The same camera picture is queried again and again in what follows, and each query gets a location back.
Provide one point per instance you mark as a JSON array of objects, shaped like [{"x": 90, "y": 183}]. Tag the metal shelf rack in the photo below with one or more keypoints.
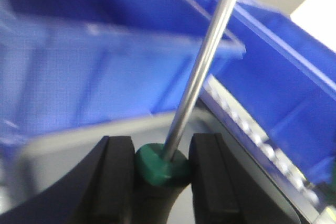
[{"x": 242, "y": 137}]

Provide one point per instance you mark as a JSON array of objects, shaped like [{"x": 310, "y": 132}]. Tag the blue shelf bin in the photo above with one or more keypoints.
[{"x": 72, "y": 63}]

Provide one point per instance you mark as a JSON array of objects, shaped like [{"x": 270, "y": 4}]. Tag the green-handled screwdriver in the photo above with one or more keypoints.
[{"x": 162, "y": 172}]

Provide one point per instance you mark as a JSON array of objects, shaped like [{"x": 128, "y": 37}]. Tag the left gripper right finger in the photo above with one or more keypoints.
[{"x": 224, "y": 191}]

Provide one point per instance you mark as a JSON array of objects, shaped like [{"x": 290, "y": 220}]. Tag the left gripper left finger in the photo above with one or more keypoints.
[{"x": 97, "y": 190}]

